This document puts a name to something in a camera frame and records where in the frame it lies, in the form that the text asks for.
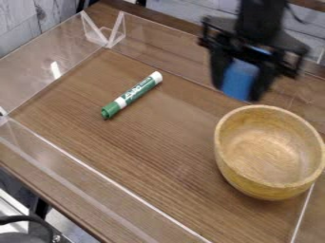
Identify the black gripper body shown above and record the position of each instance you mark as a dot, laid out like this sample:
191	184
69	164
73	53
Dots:
255	34

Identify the brown wooden bowl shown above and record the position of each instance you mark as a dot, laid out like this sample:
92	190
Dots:
269	152

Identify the black metal table leg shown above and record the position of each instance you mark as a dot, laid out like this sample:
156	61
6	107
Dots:
41	208

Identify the green dry erase marker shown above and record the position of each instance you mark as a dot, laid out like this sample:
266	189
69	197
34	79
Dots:
131	95

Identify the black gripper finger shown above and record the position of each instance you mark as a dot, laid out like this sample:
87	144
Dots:
267	72
220	60

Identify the blue foam block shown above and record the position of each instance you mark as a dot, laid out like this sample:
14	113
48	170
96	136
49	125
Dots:
238	80

